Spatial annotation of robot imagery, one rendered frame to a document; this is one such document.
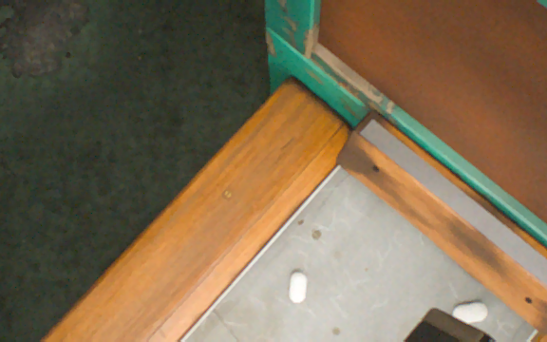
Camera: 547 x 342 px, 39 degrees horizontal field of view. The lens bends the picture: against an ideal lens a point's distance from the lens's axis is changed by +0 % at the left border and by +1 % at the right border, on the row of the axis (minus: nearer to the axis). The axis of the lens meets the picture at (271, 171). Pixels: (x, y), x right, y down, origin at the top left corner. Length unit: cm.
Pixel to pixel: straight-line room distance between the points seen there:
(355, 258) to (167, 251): 22
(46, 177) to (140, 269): 91
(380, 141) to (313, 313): 22
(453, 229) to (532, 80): 27
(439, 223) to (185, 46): 109
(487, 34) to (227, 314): 47
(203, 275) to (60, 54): 107
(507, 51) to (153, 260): 49
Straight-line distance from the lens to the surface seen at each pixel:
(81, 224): 175
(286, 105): 95
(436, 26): 66
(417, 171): 84
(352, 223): 94
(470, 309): 93
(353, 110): 91
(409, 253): 94
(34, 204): 179
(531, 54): 60
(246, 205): 92
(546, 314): 88
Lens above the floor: 166
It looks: 75 degrees down
